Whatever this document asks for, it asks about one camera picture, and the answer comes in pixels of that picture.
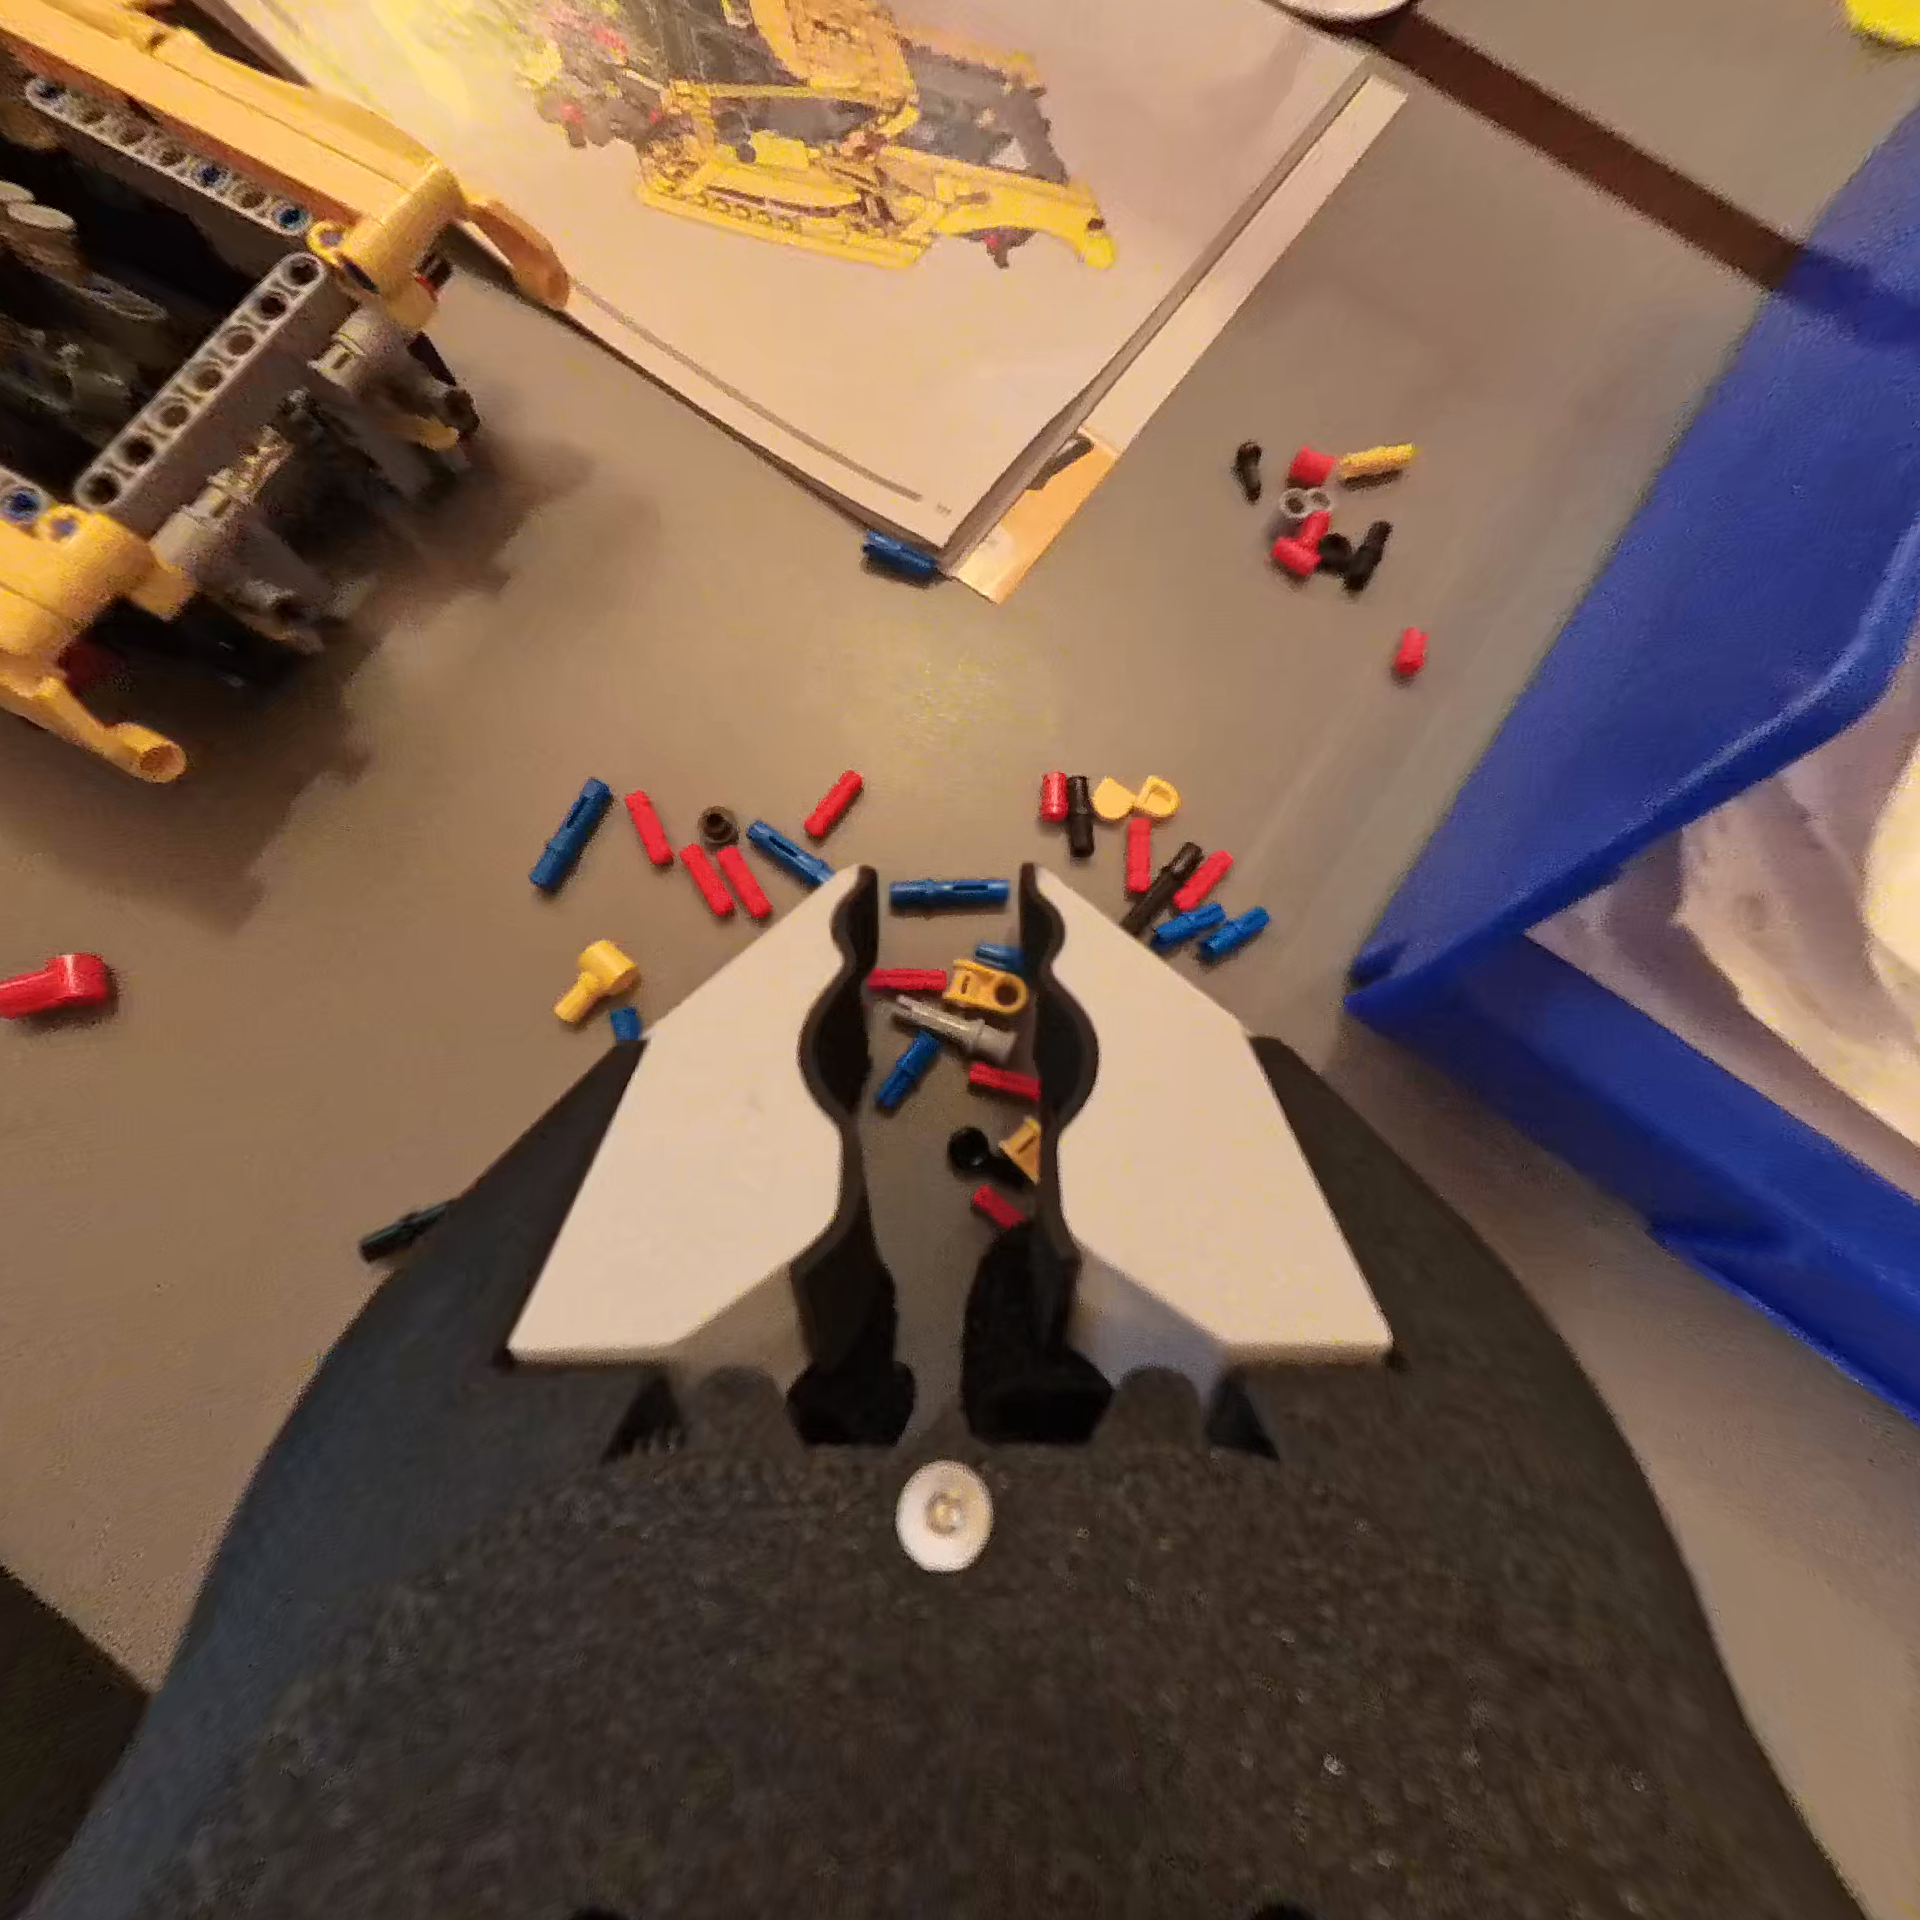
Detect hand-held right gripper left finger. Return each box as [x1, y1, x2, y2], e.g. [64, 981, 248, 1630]
[507, 865, 879, 1374]

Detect yellow toy car model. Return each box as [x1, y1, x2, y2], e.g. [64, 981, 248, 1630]
[0, 0, 573, 786]

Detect blue plastic bin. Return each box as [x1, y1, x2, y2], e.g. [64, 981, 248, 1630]
[1346, 106, 1920, 1418]

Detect pile of small coloured pins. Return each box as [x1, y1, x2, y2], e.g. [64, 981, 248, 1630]
[0, 439, 1427, 1263]

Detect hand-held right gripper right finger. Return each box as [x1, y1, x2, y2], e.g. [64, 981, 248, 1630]
[1019, 865, 1395, 1385]

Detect crumpled white printed bags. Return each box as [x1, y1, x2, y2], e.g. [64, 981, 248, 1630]
[1529, 645, 1920, 1202]

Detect open instruction booklet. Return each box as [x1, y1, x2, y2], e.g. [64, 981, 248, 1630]
[225, 0, 1413, 604]

